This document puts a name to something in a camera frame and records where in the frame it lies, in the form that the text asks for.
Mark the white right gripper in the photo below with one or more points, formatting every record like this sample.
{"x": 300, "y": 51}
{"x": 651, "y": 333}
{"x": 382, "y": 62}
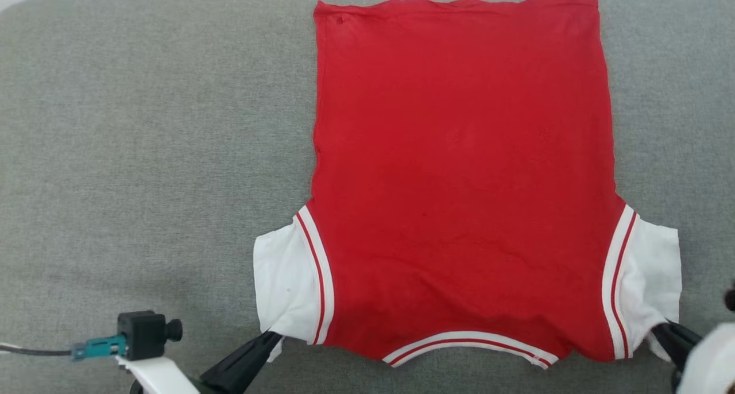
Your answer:
{"x": 712, "y": 365}

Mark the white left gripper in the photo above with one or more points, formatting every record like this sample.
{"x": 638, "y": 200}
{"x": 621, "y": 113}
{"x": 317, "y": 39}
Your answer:
{"x": 161, "y": 378}

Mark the red and white shirt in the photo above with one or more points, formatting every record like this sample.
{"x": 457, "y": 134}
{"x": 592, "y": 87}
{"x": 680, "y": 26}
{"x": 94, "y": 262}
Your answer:
{"x": 459, "y": 181}

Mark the grey fabric sofa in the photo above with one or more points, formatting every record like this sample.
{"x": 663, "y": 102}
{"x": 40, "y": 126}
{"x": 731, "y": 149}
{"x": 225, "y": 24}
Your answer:
{"x": 143, "y": 153}

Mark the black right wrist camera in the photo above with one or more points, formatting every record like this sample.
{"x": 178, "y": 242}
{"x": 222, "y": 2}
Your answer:
{"x": 730, "y": 300}

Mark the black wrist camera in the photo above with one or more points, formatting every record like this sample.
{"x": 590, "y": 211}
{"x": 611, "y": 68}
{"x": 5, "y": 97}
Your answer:
{"x": 730, "y": 300}
{"x": 143, "y": 333}

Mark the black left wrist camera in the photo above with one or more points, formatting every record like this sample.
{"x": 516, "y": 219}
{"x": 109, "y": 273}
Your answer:
{"x": 143, "y": 333}

